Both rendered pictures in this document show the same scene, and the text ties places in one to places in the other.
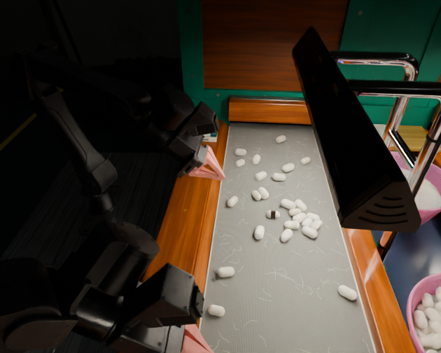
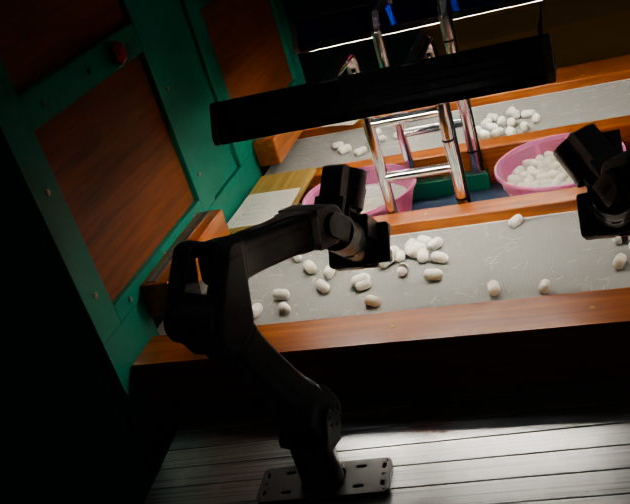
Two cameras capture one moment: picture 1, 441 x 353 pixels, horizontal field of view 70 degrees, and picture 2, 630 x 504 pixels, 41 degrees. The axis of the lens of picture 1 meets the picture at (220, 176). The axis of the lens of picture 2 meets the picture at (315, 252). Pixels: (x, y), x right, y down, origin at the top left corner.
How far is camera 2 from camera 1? 130 cm
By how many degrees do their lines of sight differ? 62
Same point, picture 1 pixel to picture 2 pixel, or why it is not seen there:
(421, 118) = (254, 169)
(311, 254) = (465, 245)
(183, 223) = (419, 322)
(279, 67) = (149, 204)
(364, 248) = (464, 208)
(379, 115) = (236, 192)
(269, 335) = (565, 259)
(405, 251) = not seen: hidden behind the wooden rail
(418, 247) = not seen: hidden behind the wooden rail
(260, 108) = not seen: hidden behind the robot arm
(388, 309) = (535, 197)
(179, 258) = (479, 313)
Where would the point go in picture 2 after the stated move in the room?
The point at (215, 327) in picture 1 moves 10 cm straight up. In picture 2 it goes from (561, 288) to (552, 235)
